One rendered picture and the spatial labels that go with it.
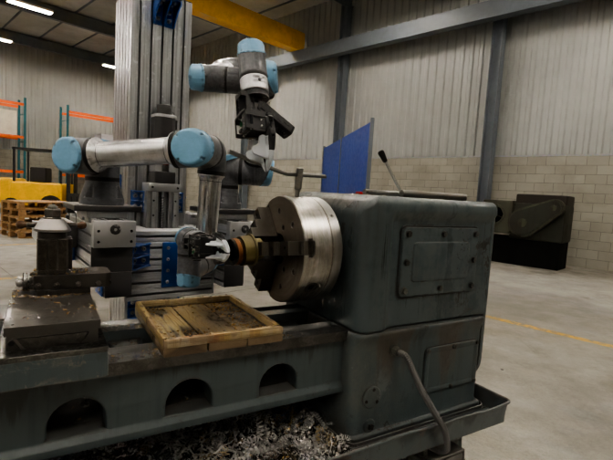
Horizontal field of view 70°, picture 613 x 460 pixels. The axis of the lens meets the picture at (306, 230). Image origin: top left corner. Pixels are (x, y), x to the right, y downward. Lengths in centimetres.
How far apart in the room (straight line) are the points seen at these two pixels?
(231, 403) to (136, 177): 110
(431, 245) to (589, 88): 1027
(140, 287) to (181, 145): 63
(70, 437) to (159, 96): 135
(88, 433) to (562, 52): 1157
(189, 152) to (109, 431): 78
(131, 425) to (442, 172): 1159
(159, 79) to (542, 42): 1077
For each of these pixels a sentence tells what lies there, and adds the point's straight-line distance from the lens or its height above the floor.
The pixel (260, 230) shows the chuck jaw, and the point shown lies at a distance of 128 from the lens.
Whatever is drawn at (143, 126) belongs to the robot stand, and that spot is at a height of 148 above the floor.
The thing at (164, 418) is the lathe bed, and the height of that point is 71.
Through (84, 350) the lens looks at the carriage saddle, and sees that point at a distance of 97.
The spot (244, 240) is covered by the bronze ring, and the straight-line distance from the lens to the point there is 122.
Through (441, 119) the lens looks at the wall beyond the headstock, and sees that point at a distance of 1262.
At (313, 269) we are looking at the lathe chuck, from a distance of 119.
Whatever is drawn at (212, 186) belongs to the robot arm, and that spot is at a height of 125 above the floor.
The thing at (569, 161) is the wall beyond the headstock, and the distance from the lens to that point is 1128.
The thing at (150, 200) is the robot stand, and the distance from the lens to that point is 188.
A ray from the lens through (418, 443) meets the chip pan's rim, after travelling 144.
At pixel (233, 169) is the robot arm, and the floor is 133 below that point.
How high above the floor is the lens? 125
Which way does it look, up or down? 5 degrees down
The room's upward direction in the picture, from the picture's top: 3 degrees clockwise
